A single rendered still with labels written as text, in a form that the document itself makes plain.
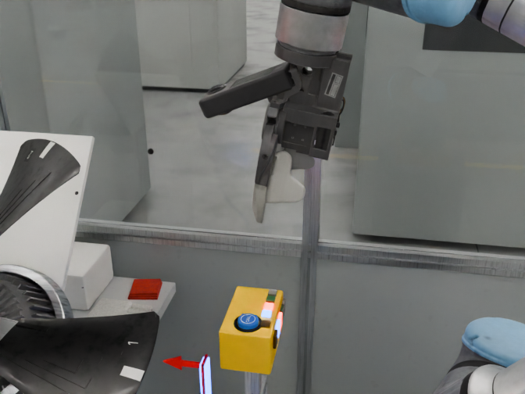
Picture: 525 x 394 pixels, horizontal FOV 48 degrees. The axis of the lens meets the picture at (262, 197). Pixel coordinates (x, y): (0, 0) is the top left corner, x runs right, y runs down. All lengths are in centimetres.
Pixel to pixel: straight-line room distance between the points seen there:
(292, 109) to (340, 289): 101
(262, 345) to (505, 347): 47
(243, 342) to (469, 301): 72
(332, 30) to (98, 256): 112
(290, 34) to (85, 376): 57
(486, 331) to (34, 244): 86
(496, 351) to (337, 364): 101
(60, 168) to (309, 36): 50
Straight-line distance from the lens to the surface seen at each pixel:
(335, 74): 66
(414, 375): 178
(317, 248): 155
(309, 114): 66
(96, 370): 93
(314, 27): 63
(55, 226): 125
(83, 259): 160
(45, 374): 94
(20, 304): 113
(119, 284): 169
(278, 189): 69
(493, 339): 83
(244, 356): 115
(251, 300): 120
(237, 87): 68
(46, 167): 101
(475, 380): 71
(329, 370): 179
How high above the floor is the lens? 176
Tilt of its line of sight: 25 degrees down
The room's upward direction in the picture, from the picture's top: straight up
